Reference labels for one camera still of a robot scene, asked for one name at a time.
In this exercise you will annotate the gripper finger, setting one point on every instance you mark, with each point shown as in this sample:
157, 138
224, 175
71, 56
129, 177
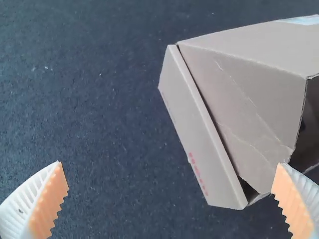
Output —
296, 199
27, 206

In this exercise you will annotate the cardboard box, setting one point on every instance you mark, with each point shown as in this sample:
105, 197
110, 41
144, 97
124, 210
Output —
236, 87

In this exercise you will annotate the black mat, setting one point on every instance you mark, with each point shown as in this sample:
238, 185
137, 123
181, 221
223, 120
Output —
87, 99

